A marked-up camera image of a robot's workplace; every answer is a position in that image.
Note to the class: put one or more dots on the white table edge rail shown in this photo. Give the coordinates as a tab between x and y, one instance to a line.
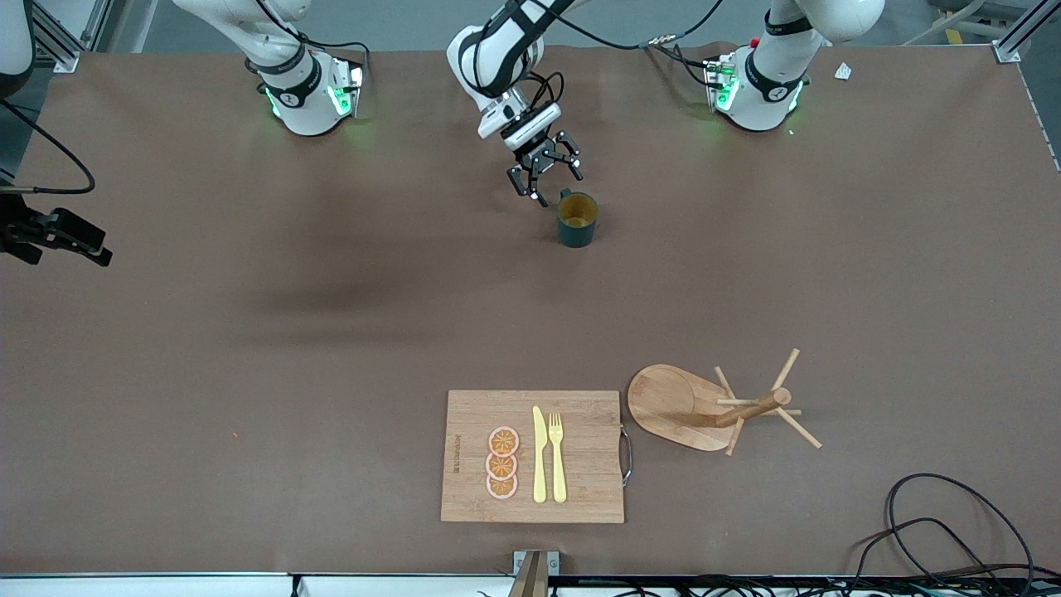
166	584

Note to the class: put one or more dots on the wooden mug rack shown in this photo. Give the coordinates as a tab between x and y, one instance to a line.
671	406

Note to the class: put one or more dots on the metal mount bracket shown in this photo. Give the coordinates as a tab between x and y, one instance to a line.
535	564

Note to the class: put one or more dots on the dark green cup yellow inside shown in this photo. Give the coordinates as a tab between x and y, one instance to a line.
578	236

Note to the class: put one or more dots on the brown table cover sheet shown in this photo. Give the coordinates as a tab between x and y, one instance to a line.
497	315

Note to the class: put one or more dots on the toy orange slice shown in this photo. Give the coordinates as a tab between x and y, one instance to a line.
501	467
501	487
503	441

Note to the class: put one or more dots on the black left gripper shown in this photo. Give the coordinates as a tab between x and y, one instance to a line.
543	157

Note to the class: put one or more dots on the aluminium frame profile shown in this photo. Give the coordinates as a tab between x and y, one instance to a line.
66	58
1028	25

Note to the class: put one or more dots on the yellow plastic fork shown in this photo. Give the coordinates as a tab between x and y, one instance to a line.
558	464

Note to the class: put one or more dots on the yellow plastic knife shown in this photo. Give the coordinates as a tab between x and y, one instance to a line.
540	464

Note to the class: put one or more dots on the small white paper scrap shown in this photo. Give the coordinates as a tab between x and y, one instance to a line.
843	71

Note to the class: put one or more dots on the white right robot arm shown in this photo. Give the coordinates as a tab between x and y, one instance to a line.
302	99

